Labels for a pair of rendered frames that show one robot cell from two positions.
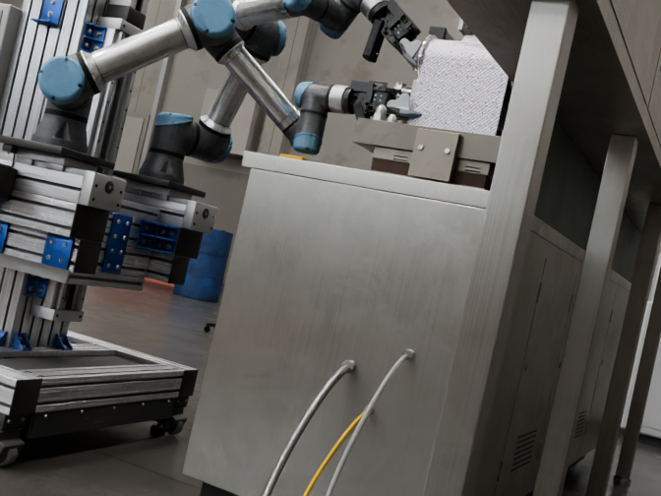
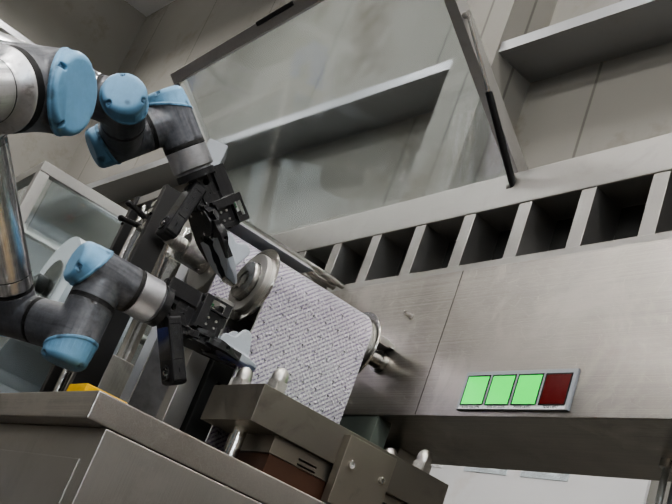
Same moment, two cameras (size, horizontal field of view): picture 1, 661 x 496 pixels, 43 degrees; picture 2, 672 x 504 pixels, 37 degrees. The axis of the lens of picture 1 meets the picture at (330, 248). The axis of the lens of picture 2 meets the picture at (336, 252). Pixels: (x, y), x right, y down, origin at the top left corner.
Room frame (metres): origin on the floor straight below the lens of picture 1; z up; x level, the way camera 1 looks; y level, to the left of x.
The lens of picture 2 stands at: (1.13, 1.22, 0.67)
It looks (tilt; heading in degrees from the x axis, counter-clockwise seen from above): 22 degrees up; 304
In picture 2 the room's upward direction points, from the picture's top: 21 degrees clockwise
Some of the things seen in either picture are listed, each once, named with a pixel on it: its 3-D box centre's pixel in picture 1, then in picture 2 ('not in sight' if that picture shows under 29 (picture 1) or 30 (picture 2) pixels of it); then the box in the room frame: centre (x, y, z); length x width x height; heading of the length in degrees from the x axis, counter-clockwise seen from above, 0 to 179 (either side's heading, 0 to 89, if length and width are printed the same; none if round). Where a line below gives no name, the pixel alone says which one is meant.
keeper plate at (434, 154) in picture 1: (434, 155); (360, 479); (1.88, -0.18, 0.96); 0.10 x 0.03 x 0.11; 64
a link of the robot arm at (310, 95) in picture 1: (317, 97); (103, 276); (2.27, 0.13, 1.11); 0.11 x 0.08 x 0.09; 64
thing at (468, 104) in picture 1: (453, 112); (294, 381); (2.09, -0.23, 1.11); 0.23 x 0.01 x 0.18; 64
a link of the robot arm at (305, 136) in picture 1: (309, 133); (68, 329); (2.29, 0.13, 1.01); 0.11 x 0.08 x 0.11; 9
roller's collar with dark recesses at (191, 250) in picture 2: not in sight; (195, 253); (2.44, -0.24, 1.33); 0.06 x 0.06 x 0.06; 64
